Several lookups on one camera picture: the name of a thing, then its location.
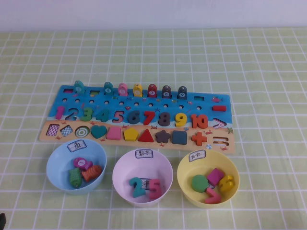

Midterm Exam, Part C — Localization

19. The teal wooden fish peg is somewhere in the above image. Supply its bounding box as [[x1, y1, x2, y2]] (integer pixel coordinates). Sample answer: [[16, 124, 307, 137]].
[[73, 80, 85, 95]]

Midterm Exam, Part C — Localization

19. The light blue plastic bowl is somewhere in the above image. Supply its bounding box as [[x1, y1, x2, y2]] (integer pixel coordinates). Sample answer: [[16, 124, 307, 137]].
[[46, 138, 107, 195]]

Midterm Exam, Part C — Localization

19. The pink plastic bowl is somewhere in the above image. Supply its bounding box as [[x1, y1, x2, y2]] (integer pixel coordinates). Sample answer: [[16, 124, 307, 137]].
[[112, 149, 174, 207]]

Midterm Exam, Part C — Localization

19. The wooden number puzzle board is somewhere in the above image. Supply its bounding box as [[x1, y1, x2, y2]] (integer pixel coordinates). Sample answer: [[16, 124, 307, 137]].
[[39, 85, 236, 154]]

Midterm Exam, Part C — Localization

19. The yellow plastic bowl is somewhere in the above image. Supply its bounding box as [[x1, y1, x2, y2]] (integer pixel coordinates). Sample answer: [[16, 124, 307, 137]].
[[177, 149, 240, 209]]

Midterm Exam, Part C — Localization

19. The orange starfish puzzle piece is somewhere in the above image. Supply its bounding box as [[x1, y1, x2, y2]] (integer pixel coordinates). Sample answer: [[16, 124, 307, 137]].
[[191, 132, 207, 146]]

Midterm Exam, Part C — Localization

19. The green wooden fish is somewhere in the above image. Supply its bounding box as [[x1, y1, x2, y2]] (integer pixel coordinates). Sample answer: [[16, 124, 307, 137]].
[[69, 167, 82, 187]]

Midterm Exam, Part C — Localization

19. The magenta wooden fish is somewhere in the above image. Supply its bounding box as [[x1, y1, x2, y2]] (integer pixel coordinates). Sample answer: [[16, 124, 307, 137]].
[[73, 157, 94, 171]]

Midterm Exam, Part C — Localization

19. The orange wooden fish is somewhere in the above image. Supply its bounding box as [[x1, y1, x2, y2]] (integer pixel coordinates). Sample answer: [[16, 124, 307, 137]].
[[81, 164, 103, 182]]

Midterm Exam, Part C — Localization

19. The teal wooden heart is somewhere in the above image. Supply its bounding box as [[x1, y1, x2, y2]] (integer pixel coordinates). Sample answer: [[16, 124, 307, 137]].
[[90, 125, 108, 139]]

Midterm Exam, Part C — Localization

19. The green wooden number three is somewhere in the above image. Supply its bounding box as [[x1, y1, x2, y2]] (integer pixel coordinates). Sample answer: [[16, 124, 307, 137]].
[[80, 107, 94, 122]]

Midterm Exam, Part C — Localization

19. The teal wooden number two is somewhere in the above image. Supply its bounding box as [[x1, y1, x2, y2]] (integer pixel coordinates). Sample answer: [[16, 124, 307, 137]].
[[129, 177, 146, 199]]

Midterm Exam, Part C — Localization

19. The pink wooden trapezoid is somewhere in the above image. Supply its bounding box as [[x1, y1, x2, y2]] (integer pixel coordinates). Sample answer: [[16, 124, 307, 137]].
[[106, 127, 121, 140]]

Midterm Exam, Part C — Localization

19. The teal wooden number four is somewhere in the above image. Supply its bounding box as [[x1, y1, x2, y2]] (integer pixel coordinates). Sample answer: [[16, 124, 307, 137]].
[[95, 109, 110, 123]]

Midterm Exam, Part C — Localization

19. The yellow wooden pentagon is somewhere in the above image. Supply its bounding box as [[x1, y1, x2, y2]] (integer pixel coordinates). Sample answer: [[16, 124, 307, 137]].
[[123, 127, 140, 141]]

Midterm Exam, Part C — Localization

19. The pink wooden number five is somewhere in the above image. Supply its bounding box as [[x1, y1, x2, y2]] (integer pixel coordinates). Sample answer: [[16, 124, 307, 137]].
[[148, 179, 162, 201]]

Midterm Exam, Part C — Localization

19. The dark blue wooden number six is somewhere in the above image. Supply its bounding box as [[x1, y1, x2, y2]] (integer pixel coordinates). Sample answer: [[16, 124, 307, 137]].
[[127, 110, 142, 125]]

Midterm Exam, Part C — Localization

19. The red wooden triangle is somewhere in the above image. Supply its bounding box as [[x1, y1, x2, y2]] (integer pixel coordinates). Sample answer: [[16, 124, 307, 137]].
[[138, 128, 154, 142]]

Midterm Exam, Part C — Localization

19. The teal fish peg number four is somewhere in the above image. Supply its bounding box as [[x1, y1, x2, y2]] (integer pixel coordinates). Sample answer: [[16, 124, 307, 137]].
[[103, 81, 114, 96]]

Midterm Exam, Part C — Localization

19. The pink wooden fish peg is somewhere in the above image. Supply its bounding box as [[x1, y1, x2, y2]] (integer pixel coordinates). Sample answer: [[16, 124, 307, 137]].
[[118, 82, 129, 97]]

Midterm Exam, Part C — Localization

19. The red wooden number seven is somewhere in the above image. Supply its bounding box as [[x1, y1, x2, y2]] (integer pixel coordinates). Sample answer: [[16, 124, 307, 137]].
[[143, 111, 157, 126]]

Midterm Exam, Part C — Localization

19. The brown wooden star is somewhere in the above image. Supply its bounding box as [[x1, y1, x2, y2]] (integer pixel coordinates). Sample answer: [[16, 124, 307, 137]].
[[155, 129, 171, 143]]

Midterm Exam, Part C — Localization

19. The yellow wooden fish peg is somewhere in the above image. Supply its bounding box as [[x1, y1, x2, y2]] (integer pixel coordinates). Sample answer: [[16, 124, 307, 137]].
[[132, 83, 143, 97]]

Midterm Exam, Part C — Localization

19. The brown wooden number eight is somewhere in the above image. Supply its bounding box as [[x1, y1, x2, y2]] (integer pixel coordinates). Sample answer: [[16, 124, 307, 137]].
[[159, 112, 171, 127]]

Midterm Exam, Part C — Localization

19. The dark blue wooden square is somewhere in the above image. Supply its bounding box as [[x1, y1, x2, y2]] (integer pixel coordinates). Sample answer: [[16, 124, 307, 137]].
[[171, 130, 188, 145]]

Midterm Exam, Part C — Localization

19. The red fish peg number seven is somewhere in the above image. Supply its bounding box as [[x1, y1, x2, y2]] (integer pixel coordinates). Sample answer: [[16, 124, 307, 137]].
[[147, 84, 158, 98]]

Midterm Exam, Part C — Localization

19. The green wooden circle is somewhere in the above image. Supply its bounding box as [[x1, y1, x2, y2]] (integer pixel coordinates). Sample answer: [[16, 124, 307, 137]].
[[191, 174, 210, 193]]

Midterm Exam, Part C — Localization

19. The red wooden greater-than sign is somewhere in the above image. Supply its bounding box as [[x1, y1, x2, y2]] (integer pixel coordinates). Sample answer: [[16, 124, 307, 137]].
[[204, 186, 222, 204]]

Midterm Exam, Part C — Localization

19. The magenta wooden diamond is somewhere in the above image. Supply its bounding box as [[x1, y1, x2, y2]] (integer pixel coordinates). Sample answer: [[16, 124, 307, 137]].
[[206, 168, 225, 186]]

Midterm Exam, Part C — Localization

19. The blue-grey fish peg number nine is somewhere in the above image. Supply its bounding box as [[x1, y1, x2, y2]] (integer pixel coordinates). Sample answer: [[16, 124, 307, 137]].
[[177, 86, 188, 100]]

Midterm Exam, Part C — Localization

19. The yellow wooden equals sign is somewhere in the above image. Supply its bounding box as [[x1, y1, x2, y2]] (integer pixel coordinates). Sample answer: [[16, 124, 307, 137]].
[[218, 175, 235, 193]]

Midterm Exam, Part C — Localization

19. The green grid tablecloth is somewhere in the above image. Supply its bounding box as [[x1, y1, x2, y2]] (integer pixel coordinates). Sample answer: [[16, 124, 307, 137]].
[[0, 27, 307, 230]]

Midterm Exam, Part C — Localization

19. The yellow ring puzzle piece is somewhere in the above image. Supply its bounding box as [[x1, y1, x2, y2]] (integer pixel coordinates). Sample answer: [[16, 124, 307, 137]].
[[174, 112, 188, 127]]

